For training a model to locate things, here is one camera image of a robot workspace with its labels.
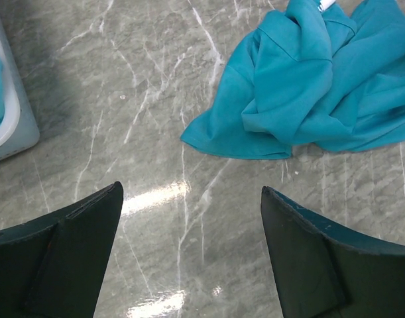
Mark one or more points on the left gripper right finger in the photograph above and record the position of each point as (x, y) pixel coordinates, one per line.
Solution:
(324, 269)

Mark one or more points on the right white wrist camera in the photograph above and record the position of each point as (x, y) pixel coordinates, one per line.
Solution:
(325, 5)

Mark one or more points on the white laundry basket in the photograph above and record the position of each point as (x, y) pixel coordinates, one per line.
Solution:
(18, 129)

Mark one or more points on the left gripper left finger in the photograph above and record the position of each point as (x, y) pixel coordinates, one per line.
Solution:
(54, 265)

